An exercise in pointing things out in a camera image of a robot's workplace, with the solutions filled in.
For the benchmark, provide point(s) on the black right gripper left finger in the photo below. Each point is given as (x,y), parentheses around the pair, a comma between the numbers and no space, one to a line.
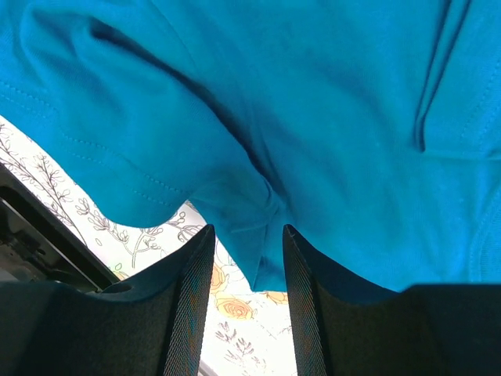
(150,324)

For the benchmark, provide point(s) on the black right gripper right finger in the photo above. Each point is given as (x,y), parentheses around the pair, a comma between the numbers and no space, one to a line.
(343,324)

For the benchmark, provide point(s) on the blue t shirt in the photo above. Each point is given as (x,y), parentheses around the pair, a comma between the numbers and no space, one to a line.
(372,127)

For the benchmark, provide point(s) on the floral table mat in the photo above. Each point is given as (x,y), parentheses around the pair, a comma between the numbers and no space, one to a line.
(246,333)

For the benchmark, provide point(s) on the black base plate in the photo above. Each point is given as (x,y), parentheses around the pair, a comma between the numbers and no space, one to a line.
(36,246)

